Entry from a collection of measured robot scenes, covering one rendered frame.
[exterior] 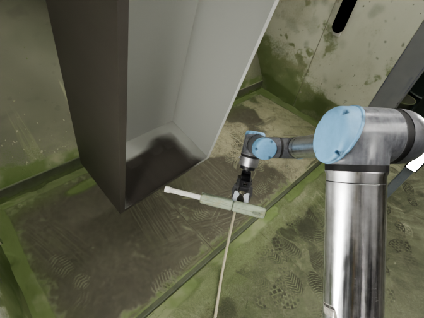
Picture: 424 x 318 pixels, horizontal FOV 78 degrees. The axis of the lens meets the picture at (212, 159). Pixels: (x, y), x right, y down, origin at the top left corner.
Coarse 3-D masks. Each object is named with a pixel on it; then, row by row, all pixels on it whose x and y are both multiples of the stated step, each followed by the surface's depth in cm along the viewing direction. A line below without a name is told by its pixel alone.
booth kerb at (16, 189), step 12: (252, 84) 289; (240, 96) 284; (60, 168) 177; (72, 168) 184; (24, 180) 164; (36, 180) 170; (48, 180) 176; (0, 192) 157; (12, 192) 163; (24, 192) 168
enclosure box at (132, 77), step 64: (64, 0) 63; (128, 0) 50; (192, 0) 107; (256, 0) 92; (64, 64) 84; (128, 64) 108; (192, 64) 130; (128, 128) 139; (192, 128) 154; (128, 192) 130
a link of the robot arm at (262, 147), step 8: (256, 136) 111; (248, 144) 114; (256, 144) 105; (264, 144) 104; (272, 144) 104; (280, 144) 106; (256, 152) 105; (264, 152) 105; (272, 152) 105; (280, 152) 107
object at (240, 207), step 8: (168, 192) 124; (176, 192) 123; (184, 192) 123; (200, 200) 122; (208, 200) 121; (216, 200) 121; (224, 200) 120; (240, 200) 128; (224, 208) 121; (232, 208) 121; (240, 208) 120; (248, 208) 119; (256, 208) 119; (264, 208) 121; (256, 216) 120
